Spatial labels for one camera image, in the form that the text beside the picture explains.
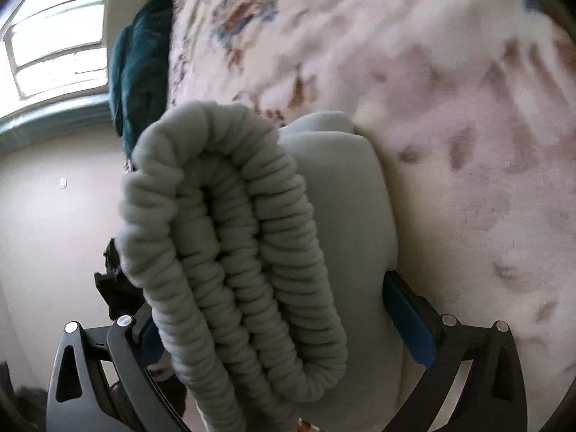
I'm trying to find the window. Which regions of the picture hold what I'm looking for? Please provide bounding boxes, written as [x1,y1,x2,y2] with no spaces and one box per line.
[0,0,114,118]

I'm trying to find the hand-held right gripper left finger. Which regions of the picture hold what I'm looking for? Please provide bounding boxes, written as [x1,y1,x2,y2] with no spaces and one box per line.
[47,303,190,432]

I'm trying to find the floral printed blanket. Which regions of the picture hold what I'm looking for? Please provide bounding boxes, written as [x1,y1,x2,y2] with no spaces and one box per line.
[164,0,576,432]

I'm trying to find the teal cloth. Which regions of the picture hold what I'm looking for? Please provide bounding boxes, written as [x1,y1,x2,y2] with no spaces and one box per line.
[108,0,178,159]

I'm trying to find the dark cloth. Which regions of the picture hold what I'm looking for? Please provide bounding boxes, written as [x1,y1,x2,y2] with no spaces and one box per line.
[0,361,51,432]

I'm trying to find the pale green fleece pants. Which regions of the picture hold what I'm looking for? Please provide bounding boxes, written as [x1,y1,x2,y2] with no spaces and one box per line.
[118,100,402,432]

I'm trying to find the black crumpled object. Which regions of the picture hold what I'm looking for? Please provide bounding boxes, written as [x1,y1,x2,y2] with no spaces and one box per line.
[94,238,151,325]

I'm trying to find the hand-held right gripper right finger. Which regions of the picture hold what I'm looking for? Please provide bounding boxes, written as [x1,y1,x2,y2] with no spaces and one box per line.
[383,270,528,432]

